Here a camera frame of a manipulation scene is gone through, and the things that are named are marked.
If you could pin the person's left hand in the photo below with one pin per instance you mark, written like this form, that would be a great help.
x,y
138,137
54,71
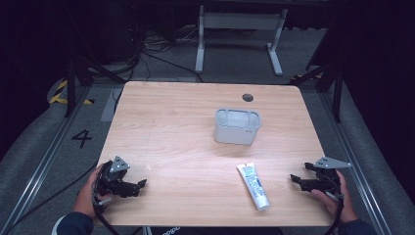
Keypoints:
x,y
85,199

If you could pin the black tripod stand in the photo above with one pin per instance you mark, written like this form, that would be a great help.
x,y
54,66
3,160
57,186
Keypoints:
x,y
329,81
78,75

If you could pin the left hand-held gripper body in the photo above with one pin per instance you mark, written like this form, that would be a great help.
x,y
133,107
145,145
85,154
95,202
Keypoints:
x,y
112,176

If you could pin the white toothpaste tube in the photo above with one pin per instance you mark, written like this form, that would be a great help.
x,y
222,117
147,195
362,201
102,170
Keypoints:
x,y
253,186

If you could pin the white metal desk frame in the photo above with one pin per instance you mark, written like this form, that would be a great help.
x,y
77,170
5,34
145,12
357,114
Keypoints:
x,y
239,23

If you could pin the yellow black floor tape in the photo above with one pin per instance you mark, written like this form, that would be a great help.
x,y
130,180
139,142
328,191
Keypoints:
x,y
63,94

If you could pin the metal floor rail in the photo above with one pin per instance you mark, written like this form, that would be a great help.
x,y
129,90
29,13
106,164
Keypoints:
x,y
42,163
352,156

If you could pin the grey plastic holder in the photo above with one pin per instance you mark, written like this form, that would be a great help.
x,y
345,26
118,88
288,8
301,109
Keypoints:
x,y
236,127

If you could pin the person's right hand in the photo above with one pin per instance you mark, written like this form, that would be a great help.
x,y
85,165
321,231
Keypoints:
x,y
339,205

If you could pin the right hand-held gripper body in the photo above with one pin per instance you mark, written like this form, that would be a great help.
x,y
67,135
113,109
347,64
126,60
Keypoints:
x,y
326,178

